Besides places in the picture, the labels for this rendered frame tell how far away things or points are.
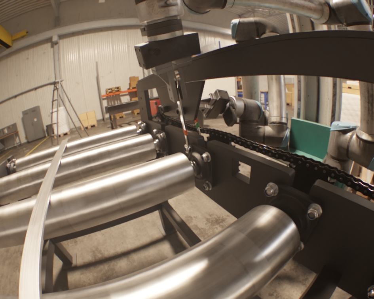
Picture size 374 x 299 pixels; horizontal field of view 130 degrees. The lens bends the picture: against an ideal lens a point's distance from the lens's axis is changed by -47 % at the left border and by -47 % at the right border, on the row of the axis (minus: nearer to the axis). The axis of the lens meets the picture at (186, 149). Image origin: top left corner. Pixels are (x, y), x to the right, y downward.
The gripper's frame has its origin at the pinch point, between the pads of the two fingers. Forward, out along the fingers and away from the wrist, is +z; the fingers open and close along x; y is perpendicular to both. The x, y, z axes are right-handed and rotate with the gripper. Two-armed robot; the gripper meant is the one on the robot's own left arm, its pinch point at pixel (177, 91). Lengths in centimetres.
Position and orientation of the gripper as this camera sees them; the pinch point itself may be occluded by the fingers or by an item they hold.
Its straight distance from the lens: 40.2
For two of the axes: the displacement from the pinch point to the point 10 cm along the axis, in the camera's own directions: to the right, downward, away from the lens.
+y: 5.1, 5.5, -6.6
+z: 1.5, 7.0, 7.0
